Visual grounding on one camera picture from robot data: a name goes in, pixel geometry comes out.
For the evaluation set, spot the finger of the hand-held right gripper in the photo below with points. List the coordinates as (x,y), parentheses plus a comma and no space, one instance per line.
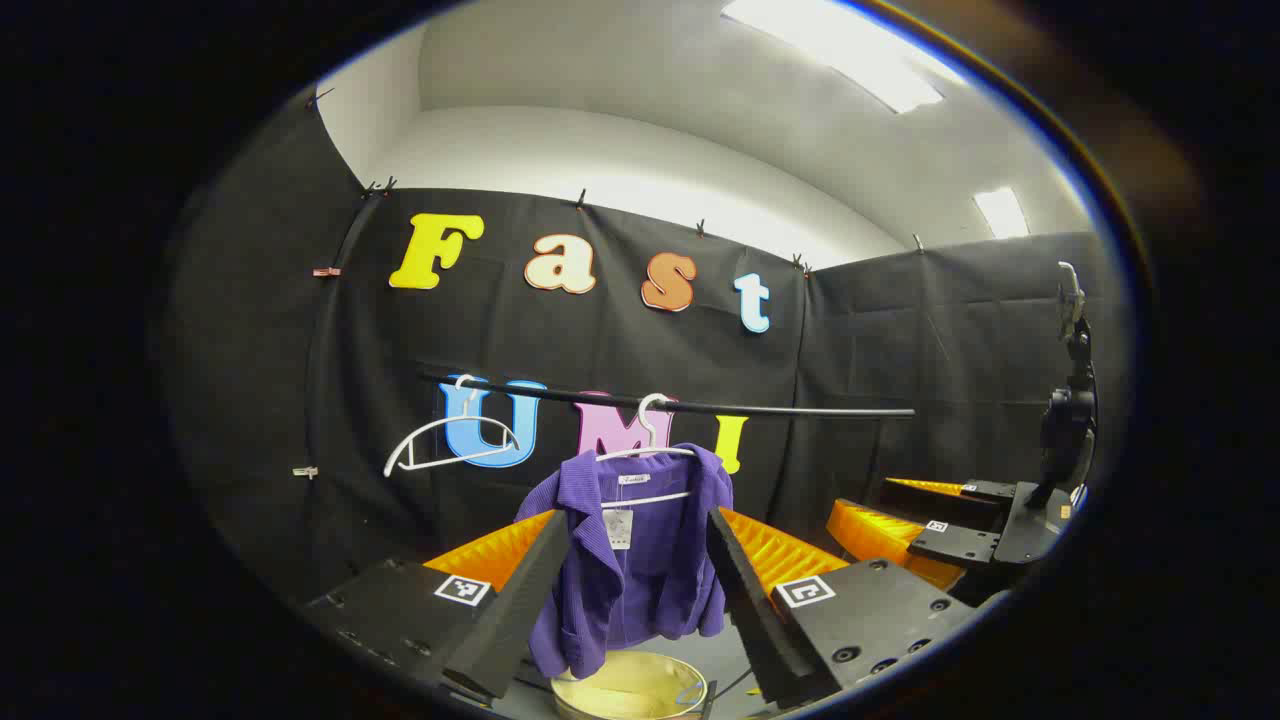
(955,546)
(920,503)

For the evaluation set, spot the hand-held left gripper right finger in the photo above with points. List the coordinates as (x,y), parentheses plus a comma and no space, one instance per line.
(755,610)

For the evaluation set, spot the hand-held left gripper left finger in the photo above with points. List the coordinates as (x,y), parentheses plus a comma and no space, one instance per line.
(520,600)

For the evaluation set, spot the purple knit cardigan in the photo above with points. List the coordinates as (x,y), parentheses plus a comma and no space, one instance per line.
(630,585)

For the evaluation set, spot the beige laundry hamper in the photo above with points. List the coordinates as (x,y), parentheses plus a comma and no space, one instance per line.
(620,692)

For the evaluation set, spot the white plastic hanger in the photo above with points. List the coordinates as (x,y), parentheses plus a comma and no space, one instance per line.
(450,461)
(660,496)

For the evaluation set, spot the black clothes rack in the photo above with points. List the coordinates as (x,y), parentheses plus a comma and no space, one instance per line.
(800,410)

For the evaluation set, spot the black backdrop cloth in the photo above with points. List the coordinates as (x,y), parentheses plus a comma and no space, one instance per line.
(850,350)

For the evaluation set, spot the small ceiling light panel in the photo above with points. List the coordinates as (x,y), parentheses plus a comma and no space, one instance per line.
(1000,212)

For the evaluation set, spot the row of black binder clips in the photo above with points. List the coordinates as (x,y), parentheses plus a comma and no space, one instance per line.
(581,199)

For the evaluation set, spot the large ceiling light panel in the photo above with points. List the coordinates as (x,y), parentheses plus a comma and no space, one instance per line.
(850,50)

